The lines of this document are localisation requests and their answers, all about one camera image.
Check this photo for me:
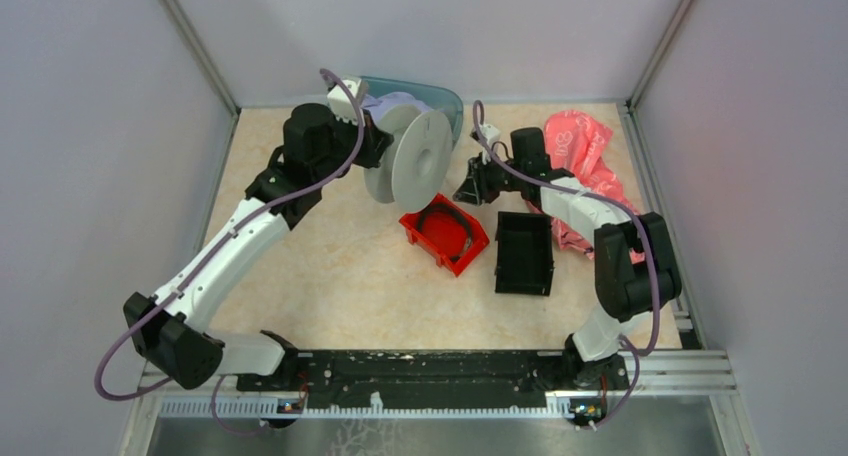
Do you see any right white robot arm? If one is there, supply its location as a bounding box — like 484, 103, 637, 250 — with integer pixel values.
453, 125, 682, 388

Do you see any teal plastic basin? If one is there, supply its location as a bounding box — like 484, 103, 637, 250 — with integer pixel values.
361, 76, 464, 147

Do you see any black plastic bin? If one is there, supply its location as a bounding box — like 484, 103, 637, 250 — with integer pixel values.
494, 211, 554, 297

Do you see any black cable coil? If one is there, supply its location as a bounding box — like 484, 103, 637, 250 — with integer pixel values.
415, 203, 478, 259

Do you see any grey plastic cable spool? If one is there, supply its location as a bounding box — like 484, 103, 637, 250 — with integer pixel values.
364, 104, 453, 213

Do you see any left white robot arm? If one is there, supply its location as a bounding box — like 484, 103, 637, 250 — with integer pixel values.
123, 103, 395, 390

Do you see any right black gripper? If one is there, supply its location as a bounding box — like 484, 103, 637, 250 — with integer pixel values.
453, 150, 526, 206

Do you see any grey slotted cable duct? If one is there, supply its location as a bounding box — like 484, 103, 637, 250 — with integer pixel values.
159, 396, 601, 421

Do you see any red plastic bin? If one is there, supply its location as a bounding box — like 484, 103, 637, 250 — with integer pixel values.
398, 194, 490, 277

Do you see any purple cloth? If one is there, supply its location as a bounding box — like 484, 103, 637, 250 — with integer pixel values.
361, 91, 432, 123

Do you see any pink patterned cloth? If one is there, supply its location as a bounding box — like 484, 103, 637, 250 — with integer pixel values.
529, 109, 647, 261

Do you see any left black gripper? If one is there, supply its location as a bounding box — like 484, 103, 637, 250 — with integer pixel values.
314, 105, 395, 184

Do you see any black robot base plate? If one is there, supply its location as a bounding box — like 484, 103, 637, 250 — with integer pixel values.
237, 350, 630, 410

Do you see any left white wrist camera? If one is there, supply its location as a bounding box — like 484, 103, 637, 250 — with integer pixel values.
327, 76, 369, 125

